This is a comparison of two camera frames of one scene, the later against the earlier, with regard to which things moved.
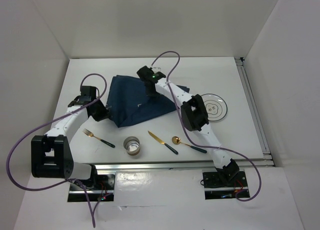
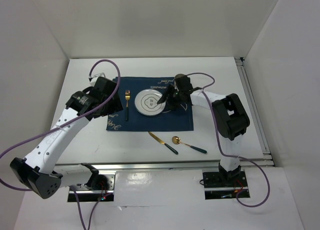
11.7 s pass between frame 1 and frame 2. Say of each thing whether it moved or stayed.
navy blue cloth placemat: moved
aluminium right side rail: stayed
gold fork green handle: moved
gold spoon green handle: stayed
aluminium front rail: stayed
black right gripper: moved
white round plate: moved
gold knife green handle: stayed
